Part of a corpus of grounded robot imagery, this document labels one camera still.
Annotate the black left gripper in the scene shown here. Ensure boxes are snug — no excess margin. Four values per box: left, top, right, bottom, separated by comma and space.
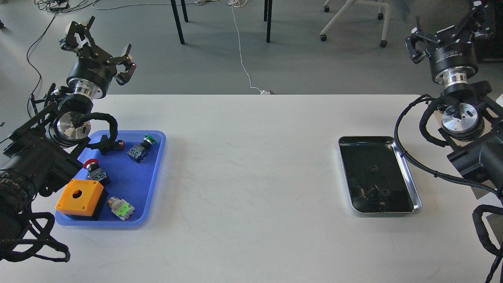
59, 16, 137, 99

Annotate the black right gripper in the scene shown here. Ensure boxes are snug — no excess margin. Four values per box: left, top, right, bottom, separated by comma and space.
406, 0, 496, 85

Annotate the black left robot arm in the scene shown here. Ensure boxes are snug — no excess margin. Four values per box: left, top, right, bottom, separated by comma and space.
0, 17, 136, 262

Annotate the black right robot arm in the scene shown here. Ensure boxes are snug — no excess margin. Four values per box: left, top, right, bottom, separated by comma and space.
394, 0, 503, 201

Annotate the black equipment case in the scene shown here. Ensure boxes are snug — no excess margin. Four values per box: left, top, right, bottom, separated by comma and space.
474, 23, 503, 63

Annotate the white rolling chair base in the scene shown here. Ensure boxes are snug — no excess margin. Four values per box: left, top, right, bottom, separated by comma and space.
319, 0, 391, 48

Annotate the black table leg left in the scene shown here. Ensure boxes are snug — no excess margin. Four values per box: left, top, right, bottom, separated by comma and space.
169, 0, 189, 45

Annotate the black table leg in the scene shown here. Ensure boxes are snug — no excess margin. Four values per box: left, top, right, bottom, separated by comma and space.
169, 0, 189, 45
263, 0, 273, 43

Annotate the red mushroom push button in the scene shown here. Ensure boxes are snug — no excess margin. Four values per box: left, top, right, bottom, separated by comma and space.
83, 159, 110, 186

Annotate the blue plastic tray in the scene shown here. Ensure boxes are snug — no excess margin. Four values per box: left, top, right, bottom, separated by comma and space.
55, 130, 166, 227

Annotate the silver button green contact block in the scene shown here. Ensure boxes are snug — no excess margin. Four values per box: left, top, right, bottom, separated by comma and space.
106, 197, 135, 221

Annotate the silver metal tray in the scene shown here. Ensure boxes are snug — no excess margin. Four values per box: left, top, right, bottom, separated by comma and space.
338, 136, 423, 216

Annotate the black table leg right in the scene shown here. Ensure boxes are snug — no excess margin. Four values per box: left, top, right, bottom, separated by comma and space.
263, 0, 273, 43

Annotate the black floor cable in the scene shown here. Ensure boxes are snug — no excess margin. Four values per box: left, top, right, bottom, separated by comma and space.
26, 0, 99, 118

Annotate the black selector switch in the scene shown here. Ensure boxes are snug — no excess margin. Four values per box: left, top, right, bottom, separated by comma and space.
98, 134, 125, 155

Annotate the green push button switch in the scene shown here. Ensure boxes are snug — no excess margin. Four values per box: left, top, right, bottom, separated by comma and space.
127, 134, 157, 163

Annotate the orange button enclosure box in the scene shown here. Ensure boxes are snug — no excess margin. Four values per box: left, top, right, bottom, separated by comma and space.
55, 179, 107, 217

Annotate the white floor cable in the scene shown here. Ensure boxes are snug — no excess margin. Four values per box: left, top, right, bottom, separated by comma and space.
228, 0, 271, 95

